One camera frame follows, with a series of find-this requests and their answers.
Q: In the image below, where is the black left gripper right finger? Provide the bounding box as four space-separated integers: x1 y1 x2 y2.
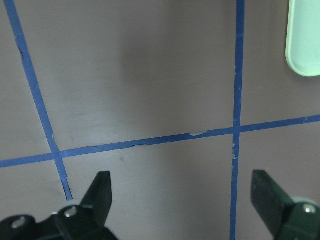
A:
250 169 320 240

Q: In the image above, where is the light green tray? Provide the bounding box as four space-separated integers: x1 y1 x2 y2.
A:
285 0 320 77

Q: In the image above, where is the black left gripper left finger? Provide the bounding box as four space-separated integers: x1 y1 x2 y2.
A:
0 171 117 240

